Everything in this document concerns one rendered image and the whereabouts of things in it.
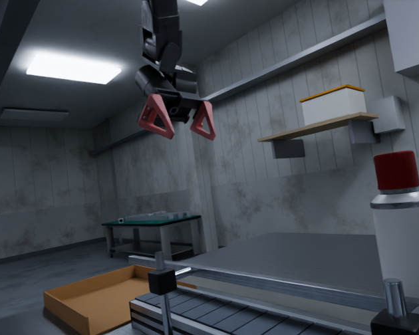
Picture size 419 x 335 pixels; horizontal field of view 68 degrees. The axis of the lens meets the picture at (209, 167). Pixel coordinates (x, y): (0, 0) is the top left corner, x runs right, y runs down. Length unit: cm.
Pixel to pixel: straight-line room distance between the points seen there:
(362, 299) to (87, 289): 78
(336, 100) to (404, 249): 283
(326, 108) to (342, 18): 126
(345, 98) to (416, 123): 81
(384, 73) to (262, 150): 174
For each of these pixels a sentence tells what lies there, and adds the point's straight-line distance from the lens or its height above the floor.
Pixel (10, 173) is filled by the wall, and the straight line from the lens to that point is 873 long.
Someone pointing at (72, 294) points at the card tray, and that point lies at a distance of 97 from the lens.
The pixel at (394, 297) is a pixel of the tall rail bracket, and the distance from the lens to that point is 26.
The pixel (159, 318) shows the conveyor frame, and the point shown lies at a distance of 59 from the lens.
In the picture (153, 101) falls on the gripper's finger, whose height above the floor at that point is 123.
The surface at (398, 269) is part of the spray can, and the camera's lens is 33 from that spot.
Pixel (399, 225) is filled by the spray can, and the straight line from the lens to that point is 32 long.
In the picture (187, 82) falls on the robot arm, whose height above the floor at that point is 131.
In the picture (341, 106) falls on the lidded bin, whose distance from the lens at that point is 309.
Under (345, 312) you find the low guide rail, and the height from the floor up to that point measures 91.
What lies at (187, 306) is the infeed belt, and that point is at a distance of 58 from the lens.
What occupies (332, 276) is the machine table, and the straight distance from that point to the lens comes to 83.
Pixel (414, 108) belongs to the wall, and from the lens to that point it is 359.
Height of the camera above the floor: 107
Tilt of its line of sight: 4 degrees up
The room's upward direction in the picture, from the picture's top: 8 degrees counter-clockwise
